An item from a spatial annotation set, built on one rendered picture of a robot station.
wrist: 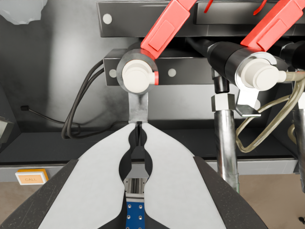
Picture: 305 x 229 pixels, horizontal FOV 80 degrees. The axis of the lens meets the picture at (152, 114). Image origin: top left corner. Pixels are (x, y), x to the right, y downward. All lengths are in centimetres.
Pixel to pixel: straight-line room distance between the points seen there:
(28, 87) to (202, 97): 39
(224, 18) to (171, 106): 25
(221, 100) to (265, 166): 29
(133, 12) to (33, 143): 37
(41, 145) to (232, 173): 41
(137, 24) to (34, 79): 30
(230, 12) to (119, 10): 12
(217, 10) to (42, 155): 40
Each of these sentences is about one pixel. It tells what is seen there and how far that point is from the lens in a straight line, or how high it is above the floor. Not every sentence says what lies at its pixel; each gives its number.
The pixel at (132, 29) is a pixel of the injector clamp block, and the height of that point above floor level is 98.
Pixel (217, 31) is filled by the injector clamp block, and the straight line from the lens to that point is 26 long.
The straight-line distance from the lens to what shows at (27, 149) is 49.
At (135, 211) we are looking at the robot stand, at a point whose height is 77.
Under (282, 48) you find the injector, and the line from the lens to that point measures 25.
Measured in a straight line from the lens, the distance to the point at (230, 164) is 18.
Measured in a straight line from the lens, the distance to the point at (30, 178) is 44.
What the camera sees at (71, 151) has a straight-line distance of 44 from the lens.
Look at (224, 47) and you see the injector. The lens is 17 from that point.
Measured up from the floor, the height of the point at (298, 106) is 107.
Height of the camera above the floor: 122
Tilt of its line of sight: 62 degrees down
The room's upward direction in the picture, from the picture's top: 176 degrees clockwise
